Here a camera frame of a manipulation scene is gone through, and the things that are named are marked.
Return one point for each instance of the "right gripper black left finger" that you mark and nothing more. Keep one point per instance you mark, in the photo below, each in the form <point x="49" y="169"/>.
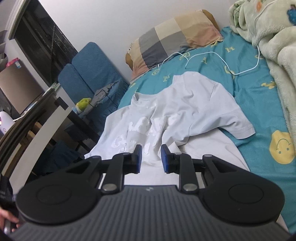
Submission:
<point x="71" y="193"/>

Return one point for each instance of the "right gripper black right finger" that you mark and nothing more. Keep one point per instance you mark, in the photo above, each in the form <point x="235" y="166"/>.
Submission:
<point x="228" y="192"/>

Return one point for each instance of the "white t-shirt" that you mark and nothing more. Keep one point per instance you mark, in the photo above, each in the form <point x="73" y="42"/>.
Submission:
<point x="194" y="115"/>

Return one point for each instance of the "person's hand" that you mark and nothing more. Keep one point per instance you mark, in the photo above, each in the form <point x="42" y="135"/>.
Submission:
<point x="6" y="216"/>

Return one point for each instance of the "teal patterned bed sheet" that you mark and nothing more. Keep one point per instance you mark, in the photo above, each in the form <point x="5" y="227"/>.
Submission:
<point x="238" y="66"/>

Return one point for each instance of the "yellow green plush toy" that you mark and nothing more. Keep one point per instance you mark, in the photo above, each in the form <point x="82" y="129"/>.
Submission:
<point x="81" y="105"/>

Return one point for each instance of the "white round humidifier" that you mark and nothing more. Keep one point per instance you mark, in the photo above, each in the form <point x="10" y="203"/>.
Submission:
<point x="6" y="122"/>

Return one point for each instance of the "grey folded cloth on chair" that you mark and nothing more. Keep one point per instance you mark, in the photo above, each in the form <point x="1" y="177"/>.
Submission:
<point x="101" y="96"/>

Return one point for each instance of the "cardboard box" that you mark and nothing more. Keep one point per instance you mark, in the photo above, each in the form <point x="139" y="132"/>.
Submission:
<point x="19" y="86"/>

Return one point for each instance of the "blue covered chair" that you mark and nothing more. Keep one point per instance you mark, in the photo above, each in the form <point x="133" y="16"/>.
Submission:
<point x="89" y="71"/>

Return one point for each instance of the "dark window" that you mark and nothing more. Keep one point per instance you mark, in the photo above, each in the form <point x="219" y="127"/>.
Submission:
<point x="42" y="42"/>

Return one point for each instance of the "checkered pillow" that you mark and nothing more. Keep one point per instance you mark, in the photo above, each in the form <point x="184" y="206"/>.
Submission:
<point x="191" y="30"/>

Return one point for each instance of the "light green fleece blanket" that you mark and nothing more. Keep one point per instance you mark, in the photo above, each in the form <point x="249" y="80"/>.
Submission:
<point x="270" y="26"/>

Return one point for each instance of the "cluttered wall shelf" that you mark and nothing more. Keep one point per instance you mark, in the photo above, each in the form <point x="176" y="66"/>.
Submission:
<point x="3" y="56"/>

